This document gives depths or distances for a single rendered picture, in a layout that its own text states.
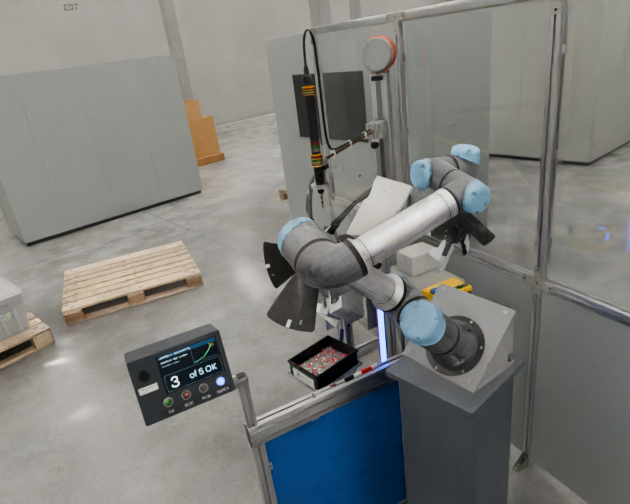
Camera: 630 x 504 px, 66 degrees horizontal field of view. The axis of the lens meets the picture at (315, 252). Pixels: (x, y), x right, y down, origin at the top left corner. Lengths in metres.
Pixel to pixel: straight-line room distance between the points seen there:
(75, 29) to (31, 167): 7.56
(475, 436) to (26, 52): 13.27
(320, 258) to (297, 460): 0.97
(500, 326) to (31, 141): 6.34
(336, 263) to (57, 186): 6.31
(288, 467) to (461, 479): 0.59
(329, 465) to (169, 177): 6.22
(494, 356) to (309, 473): 0.83
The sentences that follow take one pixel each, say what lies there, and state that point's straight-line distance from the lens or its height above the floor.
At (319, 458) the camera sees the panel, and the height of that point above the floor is 0.58.
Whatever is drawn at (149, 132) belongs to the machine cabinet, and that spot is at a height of 1.07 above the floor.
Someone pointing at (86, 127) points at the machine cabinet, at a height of 1.30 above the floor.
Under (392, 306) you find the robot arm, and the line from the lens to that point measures 1.43.
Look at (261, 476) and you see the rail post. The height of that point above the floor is 0.65.
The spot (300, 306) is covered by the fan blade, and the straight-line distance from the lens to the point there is 1.99.
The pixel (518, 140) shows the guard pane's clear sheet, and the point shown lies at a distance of 2.06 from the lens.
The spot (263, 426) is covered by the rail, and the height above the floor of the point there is 0.85.
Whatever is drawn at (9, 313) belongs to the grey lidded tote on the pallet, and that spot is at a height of 0.34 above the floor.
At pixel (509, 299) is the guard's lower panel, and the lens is 2.30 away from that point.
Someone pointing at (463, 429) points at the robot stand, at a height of 0.91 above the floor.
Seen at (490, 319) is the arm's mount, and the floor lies 1.15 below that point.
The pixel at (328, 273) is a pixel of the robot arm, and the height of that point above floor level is 1.49.
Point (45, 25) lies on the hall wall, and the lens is 14.10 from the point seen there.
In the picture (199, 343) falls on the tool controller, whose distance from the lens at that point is 1.42.
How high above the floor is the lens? 1.97
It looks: 23 degrees down
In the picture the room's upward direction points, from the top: 8 degrees counter-clockwise
